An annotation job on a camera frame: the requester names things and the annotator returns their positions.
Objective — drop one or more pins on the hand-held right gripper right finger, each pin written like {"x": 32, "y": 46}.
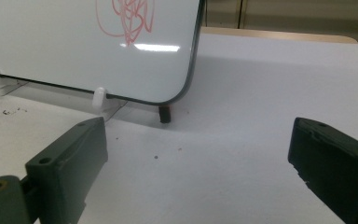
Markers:
{"x": 332, "y": 158}

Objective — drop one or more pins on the white plastic whiteboard stand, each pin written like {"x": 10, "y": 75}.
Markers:
{"x": 99, "y": 96}

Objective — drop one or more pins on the small black red peg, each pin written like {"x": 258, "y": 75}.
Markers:
{"x": 164, "y": 114}

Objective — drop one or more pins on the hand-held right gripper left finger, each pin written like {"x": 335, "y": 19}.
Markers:
{"x": 65, "y": 161}

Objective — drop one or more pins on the white whiteboard with dark rim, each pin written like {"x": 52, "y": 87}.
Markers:
{"x": 59, "y": 46}

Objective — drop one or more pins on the light wooden table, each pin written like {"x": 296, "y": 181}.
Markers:
{"x": 276, "y": 34}

